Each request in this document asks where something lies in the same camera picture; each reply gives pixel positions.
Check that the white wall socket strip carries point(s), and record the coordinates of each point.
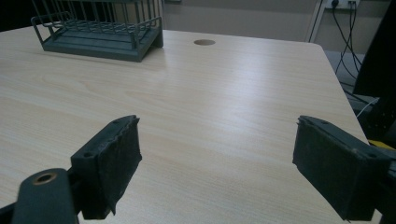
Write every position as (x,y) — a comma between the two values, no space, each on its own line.
(342,3)

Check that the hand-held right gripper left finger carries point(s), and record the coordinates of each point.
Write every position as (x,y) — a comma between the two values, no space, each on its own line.
(106,165)

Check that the black stand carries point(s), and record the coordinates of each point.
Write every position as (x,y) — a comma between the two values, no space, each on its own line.
(378,71)

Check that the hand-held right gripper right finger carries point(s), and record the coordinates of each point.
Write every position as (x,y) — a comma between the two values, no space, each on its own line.
(339,168)

